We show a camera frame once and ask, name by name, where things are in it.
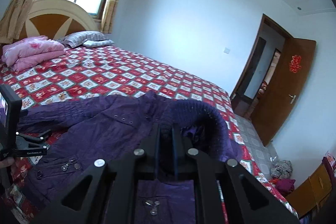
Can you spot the red double happiness decoration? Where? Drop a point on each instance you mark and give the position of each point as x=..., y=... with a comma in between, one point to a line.
x=295, y=63

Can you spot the white wall switch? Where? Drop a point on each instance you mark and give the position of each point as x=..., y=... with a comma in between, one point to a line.
x=227, y=50

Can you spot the purple quilted jacket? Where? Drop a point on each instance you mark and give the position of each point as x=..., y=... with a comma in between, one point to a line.
x=108, y=128

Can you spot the red patchwork bear bedspread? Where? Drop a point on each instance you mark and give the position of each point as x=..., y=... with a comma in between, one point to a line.
x=85, y=73

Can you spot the grey crumpled cloth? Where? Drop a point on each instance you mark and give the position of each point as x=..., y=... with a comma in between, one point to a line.
x=281, y=170

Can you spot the cream and brown headboard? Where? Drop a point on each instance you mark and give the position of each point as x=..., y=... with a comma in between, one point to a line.
x=56, y=19

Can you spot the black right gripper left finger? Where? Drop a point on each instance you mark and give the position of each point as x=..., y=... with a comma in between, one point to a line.
x=106, y=192

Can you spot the brown door frame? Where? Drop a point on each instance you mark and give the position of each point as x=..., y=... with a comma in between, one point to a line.
x=270, y=42

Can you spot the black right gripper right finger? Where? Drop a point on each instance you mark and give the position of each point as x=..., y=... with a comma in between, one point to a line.
x=225, y=192

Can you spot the magenta crumpled cloth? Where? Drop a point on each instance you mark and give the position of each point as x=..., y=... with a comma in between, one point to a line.
x=284, y=186

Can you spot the silver door handle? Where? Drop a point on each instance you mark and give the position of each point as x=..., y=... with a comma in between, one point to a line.
x=293, y=97

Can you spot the grey striped pillow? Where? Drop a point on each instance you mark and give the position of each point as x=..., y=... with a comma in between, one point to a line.
x=89, y=39

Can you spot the pink folded quilt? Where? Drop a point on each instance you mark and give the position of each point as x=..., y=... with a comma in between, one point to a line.
x=30, y=52

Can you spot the brown wooden door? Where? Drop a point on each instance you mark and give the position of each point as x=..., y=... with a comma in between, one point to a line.
x=274, y=107

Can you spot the wooden dresser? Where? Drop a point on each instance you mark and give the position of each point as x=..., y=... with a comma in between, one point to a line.
x=313, y=193

